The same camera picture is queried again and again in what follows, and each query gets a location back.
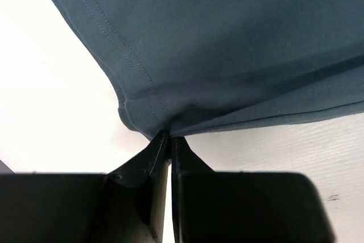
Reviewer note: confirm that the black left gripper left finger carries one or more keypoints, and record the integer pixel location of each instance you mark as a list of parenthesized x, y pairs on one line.
[(125, 205)]

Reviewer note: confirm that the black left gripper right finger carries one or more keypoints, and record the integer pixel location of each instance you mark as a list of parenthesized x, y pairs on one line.
[(211, 206)]

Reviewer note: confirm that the teal blue t-shirt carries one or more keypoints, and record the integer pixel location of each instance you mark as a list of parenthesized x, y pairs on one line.
[(194, 66)]

